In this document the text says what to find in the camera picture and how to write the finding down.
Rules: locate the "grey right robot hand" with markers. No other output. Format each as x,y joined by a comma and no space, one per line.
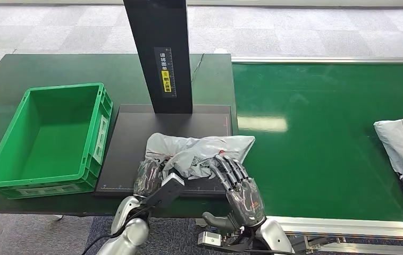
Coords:
245,200

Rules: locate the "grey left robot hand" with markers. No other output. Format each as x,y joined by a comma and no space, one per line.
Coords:
148,177

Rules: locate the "grey package with red print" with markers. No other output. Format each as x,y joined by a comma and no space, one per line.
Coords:
201,148

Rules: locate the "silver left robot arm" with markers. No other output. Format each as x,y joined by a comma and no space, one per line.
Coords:
131,232

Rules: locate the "black inbound scanner machine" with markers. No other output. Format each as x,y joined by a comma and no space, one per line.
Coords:
131,140

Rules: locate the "green conveyor belt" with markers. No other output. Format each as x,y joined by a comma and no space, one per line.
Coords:
321,140

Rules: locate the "white crate side label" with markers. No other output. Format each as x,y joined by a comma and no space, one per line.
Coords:
100,139

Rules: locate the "white table foot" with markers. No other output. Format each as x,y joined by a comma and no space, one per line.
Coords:
58,217

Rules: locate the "white crate end label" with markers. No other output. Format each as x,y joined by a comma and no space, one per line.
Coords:
46,189

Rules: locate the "green plastic crate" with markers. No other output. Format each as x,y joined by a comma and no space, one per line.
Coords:
50,140

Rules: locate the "black and yellow column label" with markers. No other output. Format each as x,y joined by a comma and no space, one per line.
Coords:
166,72

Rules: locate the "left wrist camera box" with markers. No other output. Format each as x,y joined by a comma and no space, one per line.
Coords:
166,190

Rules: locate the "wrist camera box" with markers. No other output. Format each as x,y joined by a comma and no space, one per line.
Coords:
210,239
166,190

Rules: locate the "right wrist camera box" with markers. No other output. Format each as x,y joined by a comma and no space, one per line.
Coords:
210,239

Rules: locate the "aluminium conveyor frame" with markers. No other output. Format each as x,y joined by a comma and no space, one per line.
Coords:
346,227

